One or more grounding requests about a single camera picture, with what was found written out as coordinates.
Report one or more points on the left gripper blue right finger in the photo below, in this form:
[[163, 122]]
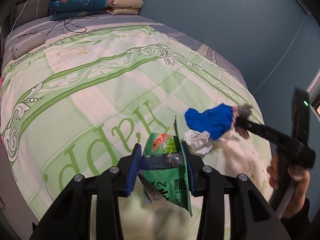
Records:
[[190, 171]]

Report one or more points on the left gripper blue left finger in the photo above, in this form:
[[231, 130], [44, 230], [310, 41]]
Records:
[[134, 163]]

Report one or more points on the green snack packet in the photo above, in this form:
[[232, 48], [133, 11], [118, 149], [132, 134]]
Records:
[[163, 170]]

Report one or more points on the blue plastic glove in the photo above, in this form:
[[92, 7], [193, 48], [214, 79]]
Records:
[[216, 121]]

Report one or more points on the pink white crumpled cloth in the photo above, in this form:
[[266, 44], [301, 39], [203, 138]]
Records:
[[201, 143]]

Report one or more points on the beige folded blanket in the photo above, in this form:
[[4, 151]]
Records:
[[124, 7]]

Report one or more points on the white power strip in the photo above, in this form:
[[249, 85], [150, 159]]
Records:
[[29, 43]]

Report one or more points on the blue floral folded blanket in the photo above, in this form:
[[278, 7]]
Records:
[[63, 9]]

